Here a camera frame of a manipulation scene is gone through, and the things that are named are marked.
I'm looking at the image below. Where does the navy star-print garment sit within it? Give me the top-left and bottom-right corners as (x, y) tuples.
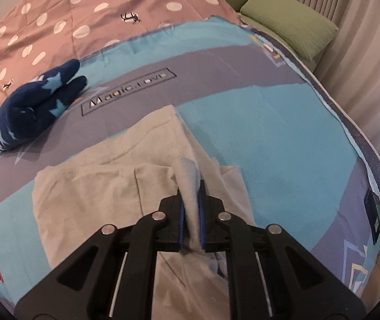
(0, 59), (88, 153)

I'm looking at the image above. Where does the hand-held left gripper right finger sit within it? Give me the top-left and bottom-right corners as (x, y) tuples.
(198, 180), (368, 320)

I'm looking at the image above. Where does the grey garment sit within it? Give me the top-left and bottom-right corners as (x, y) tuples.
(32, 104), (258, 320)

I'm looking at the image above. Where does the pink polka-dot quilt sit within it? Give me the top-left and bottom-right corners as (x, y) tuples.
(0, 0), (244, 145)

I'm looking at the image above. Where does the beige curtain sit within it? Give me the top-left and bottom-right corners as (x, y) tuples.
(249, 0), (380, 164)

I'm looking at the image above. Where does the blue striped blanket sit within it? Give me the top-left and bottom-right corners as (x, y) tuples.
(0, 16), (380, 309)

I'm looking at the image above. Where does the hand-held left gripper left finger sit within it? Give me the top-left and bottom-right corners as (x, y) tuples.
(14, 190), (186, 320)

